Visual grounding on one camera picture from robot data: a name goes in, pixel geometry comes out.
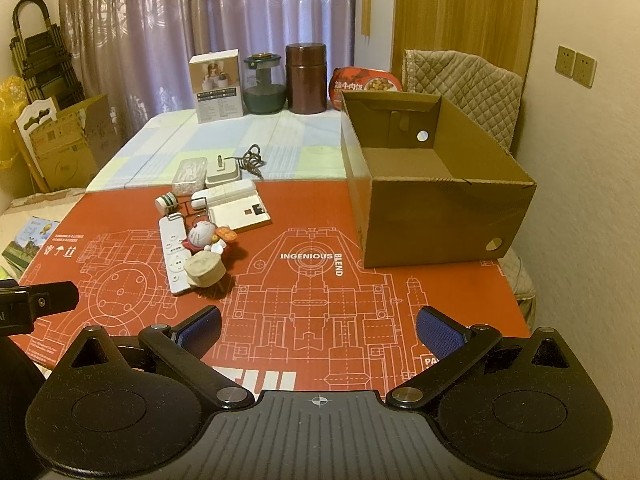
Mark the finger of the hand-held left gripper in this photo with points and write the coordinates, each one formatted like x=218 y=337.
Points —
x=50 y=299

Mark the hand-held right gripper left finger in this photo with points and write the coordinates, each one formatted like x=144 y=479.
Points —
x=200 y=332

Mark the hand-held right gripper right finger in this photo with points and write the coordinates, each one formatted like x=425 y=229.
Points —
x=440 y=332

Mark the beige round plug adapter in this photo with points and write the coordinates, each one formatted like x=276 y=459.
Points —
x=204 y=269

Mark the white remote control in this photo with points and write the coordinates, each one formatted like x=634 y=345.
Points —
x=174 y=260

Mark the blue cat figurine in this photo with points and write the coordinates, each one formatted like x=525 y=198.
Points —
x=202 y=237

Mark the brown cardboard box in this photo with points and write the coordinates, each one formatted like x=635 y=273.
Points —
x=440 y=220

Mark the small white green-label jar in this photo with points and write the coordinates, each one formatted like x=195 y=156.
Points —
x=165 y=204

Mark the white power bank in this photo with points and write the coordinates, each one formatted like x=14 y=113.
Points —
x=225 y=194

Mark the clear cotton swab box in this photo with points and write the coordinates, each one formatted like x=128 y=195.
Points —
x=189 y=176

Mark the white charger dock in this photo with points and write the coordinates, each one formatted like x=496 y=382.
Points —
x=222 y=175

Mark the green picture box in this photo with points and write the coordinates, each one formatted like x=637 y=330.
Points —
x=25 y=245

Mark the quilted seat cushion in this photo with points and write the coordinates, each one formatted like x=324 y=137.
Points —
x=520 y=280

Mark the red printed cardboard sheet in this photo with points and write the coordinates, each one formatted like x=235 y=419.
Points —
x=310 y=310

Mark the large brown shipping carton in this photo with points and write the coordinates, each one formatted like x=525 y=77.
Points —
x=97 y=130

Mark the yellow plastic bag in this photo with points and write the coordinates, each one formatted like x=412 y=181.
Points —
x=7 y=120

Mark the pastel checked tablecloth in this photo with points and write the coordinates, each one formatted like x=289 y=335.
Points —
x=290 y=150

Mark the white product box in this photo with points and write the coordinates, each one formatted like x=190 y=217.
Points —
x=217 y=90

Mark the folded black step ladder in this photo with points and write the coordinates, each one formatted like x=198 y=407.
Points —
x=42 y=55

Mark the green glass jar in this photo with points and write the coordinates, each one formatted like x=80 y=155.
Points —
x=265 y=90

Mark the quilted chair cover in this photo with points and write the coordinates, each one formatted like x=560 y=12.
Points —
x=465 y=80

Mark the red instant meal package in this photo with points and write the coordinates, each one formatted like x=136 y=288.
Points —
x=365 y=80

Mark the brown metal canister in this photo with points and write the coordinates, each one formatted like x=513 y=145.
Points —
x=306 y=80

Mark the purple sheer curtain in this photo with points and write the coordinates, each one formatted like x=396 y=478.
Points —
x=150 y=35

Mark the wooden wardrobe door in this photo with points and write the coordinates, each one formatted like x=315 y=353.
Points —
x=460 y=10

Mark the beige wall socket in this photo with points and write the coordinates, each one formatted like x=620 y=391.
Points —
x=565 y=60
x=584 y=69

